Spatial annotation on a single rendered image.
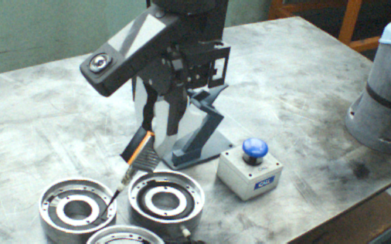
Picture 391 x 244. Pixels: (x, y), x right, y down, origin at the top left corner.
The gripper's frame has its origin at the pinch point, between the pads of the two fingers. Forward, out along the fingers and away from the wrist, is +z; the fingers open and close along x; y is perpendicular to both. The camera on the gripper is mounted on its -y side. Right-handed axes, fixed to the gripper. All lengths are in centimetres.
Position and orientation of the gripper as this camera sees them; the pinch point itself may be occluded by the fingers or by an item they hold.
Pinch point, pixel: (150, 143)
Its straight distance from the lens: 64.9
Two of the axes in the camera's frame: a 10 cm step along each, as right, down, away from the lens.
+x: -5.8, -5.3, 6.2
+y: 8.0, -2.5, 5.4
